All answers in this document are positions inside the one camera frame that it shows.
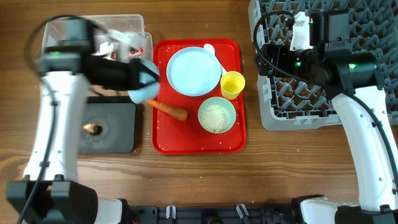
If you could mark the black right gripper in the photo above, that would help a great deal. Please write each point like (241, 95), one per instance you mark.
(279, 52)

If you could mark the large light blue plate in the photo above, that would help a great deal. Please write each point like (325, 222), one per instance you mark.
(193, 71)

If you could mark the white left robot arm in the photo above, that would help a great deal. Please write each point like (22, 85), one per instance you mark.
(49, 191)

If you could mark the brown food scrap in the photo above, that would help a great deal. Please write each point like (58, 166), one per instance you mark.
(92, 129)

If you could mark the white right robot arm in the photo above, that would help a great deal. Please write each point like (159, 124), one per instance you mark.
(363, 130)

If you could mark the clear plastic waste bin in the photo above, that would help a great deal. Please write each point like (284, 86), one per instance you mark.
(55, 32)

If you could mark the small light blue bowl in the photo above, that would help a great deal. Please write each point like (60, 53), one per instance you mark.
(145, 91)

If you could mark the grey dishwasher rack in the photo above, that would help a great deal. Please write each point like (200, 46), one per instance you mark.
(363, 26)

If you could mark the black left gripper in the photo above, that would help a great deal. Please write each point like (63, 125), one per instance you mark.
(133, 68)

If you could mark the orange carrot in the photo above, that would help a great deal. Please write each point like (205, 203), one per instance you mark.
(177, 113)

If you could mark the white rice grains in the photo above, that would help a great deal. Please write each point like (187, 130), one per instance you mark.
(215, 119)

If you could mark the black waste tray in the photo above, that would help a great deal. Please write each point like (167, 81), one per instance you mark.
(116, 115)

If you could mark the crumpled white tissue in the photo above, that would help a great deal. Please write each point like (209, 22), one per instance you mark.
(108, 50)

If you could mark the white plastic spoon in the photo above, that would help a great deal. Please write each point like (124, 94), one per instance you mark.
(211, 49)

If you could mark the green bowl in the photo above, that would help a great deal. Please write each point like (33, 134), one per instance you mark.
(221, 102)

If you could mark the red snack wrapper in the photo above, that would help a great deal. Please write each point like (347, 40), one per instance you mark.
(118, 55)

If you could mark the red plastic tray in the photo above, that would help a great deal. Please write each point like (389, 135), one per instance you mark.
(171, 136)

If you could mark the yellow plastic cup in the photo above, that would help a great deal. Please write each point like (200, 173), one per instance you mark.
(232, 84)

